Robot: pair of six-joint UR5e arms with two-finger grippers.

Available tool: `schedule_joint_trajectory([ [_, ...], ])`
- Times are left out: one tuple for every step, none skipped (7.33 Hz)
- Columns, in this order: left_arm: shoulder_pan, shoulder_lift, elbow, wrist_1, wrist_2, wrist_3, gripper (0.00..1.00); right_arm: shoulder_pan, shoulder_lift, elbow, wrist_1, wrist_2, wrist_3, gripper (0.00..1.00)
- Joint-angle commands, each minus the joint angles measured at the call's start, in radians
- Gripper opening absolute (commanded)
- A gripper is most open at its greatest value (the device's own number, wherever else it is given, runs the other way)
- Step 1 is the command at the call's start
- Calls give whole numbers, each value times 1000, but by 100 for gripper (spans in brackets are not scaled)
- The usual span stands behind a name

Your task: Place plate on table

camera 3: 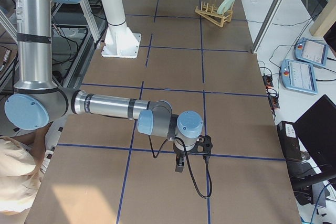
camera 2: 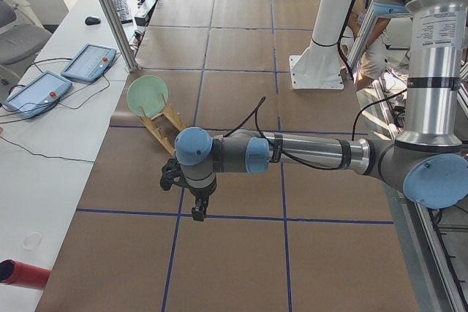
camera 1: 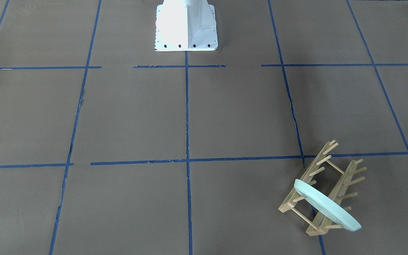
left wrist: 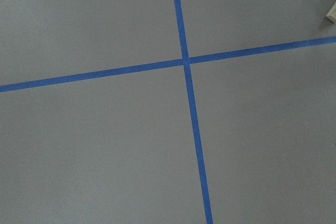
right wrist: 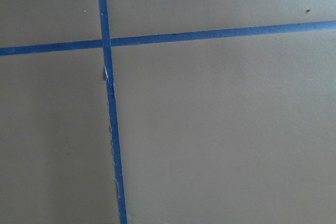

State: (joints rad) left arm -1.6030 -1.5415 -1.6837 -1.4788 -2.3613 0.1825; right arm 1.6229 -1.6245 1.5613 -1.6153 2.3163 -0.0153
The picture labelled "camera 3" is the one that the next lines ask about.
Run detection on person in beige shirt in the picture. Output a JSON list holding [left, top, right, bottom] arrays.
[[1, 124, 51, 215]]

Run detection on blue teach pendant lower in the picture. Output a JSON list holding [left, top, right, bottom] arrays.
[[280, 59, 318, 94]]

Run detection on blue teach pendant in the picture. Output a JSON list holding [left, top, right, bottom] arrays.
[[280, 59, 318, 94], [295, 37, 329, 67]]

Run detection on black orange adapter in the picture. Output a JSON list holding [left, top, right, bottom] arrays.
[[268, 93, 280, 109], [263, 75, 274, 88]]

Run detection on white pedestal column base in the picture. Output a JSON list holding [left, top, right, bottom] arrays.
[[101, 0, 141, 58]]

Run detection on black orange adapter upper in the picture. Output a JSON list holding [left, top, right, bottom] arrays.
[[263, 75, 274, 88]]

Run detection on aluminium frame post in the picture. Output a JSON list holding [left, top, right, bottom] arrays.
[[251, 0, 283, 54]]

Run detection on wooden dish rack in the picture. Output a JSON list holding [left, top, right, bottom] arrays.
[[195, 2, 234, 27]]

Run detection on blue network cable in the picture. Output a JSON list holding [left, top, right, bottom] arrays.
[[301, 182, 332, 224]]

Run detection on blue teach pendant upper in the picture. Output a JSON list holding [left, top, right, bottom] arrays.
[[295, 37, 329, 67]]

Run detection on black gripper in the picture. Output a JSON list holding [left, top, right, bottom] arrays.
[[173, 145, 185, 173]]

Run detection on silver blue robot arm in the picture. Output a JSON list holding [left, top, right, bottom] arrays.
[[5, 0, 212, 172]]

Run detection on light green plate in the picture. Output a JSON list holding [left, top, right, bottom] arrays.
[[216, 0, 235, 15]]

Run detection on wooden beam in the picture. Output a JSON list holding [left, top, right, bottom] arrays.
[[309, 0, 336, 37]]

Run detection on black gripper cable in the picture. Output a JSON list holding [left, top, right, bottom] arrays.
[[148, 134, 213, 199]]

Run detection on black orange adapter lower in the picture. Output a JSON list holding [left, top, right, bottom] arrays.
[[268, 93, 280, 109]]

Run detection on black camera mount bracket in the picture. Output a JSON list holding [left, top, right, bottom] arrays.
[[191, 135, 213, 156]]

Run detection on black monitor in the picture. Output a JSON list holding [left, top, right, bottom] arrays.
[[294, 95, 335, 168]]

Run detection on black computer box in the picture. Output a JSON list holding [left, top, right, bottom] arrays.
[[277, 121, 310, 163]]

